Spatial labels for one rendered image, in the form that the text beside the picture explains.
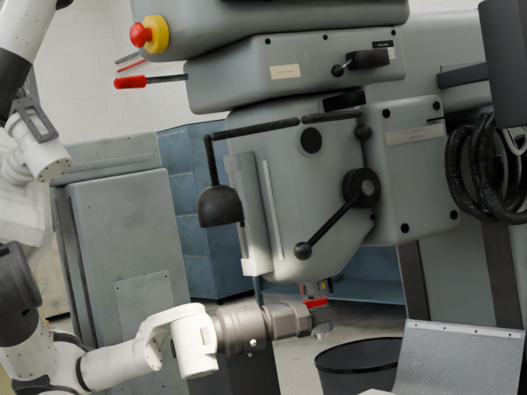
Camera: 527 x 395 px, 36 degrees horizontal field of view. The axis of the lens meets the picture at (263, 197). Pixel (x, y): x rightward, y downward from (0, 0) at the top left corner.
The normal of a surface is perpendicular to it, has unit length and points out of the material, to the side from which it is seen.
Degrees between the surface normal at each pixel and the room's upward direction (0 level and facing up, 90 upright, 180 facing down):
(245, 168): 90
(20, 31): 99
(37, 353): 123
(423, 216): 90
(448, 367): 64
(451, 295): 90
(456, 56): 90
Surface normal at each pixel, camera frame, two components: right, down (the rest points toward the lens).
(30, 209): 0.62, -0.61
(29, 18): 0.56, 0.11
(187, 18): -0.60, 0.14
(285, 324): 0.26, 0.00
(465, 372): -0.79, -0.31
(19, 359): 0.10, 0.77
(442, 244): -0.80, 0.17
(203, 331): 0.18, -0.36
